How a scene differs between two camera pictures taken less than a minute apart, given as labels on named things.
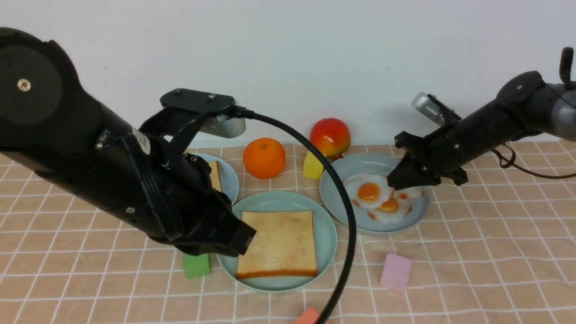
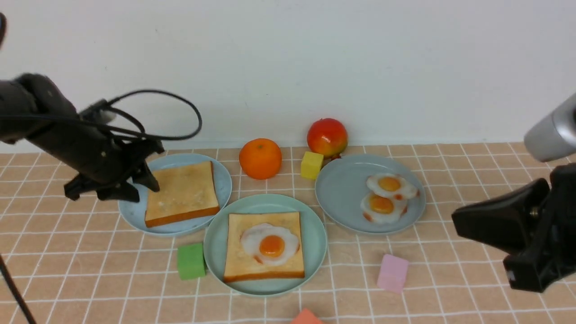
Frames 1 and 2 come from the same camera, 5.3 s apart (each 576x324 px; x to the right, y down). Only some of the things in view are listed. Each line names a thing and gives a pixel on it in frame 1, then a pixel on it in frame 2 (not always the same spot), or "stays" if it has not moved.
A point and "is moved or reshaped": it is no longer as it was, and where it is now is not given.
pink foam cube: [396, 272] stays
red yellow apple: [331, 136] stays
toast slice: [283, 245] is moved or reshaped
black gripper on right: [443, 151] to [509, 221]
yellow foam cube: [312, 168] stays
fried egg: [368, 191] to [274, 245]
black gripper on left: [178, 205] to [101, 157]
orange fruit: [263, 158] stays
